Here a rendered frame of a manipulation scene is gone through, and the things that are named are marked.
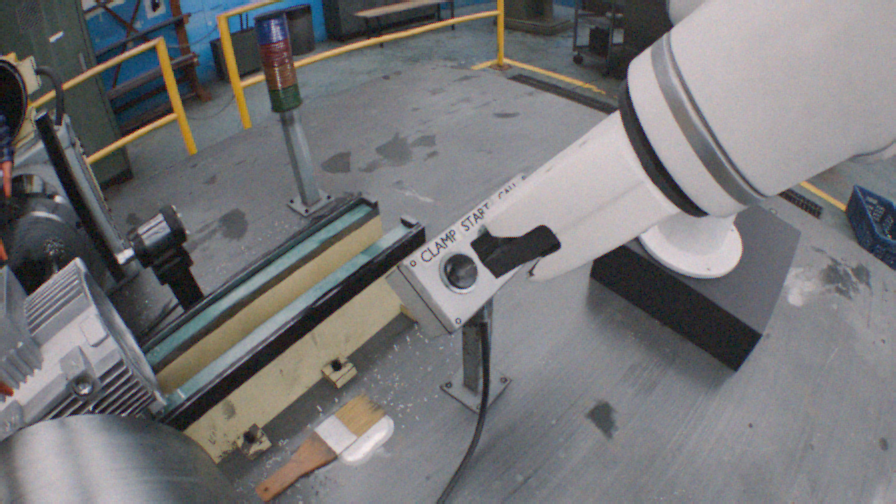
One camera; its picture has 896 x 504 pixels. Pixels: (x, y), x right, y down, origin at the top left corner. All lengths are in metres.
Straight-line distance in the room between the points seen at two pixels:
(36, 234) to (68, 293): 0.23
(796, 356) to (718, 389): 0.19
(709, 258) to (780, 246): 0.18
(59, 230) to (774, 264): 1.08
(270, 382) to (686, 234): 0.60
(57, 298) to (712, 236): 0.80
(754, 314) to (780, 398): 0.15
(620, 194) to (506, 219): 0.06
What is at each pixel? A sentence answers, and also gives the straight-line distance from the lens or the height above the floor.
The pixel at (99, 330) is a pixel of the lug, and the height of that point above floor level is 1.08.
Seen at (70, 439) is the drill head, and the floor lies 1.14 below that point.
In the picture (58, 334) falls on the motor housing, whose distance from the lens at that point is 0.48.
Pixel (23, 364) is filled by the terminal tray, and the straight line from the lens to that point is 0.48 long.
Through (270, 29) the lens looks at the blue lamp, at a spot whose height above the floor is 1.19.
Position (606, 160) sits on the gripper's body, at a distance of 0.18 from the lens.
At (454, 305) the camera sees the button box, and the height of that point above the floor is 1.05.
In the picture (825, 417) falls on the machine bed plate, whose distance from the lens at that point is 0.79.
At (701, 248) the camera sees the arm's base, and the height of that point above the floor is 0.93.
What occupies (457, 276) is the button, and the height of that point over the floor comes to 1.07.
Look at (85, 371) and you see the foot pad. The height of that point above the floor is 1.07.
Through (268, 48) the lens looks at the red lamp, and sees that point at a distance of 0.81.
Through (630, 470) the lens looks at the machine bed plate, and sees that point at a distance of 0.58.
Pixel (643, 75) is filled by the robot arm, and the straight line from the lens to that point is 0.18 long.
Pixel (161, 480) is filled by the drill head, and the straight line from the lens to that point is 0.27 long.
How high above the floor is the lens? 1.32
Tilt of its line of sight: 42 degrees down
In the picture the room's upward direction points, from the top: 3 degrees counter-clockwise
